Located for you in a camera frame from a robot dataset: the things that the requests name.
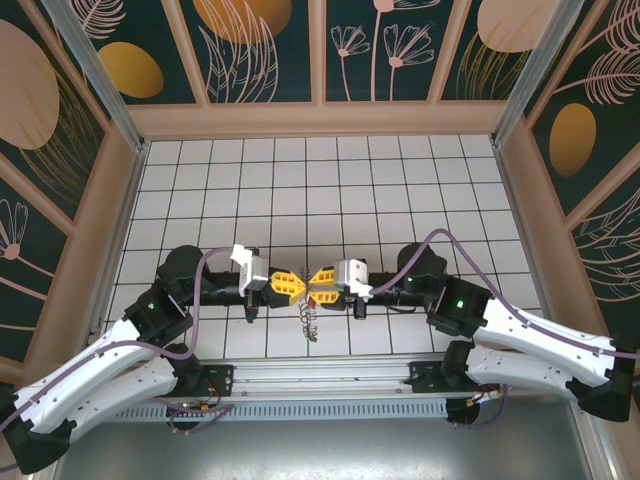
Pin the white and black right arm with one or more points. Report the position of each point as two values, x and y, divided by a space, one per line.
540 340

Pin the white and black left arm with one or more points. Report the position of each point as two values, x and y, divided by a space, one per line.
75 370

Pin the aluminium frame post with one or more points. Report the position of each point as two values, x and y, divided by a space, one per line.
532 75
101 75

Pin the aluminium side rail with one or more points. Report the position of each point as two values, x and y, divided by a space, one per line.
118 240
523 225

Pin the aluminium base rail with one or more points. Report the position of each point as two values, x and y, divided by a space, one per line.
320 380

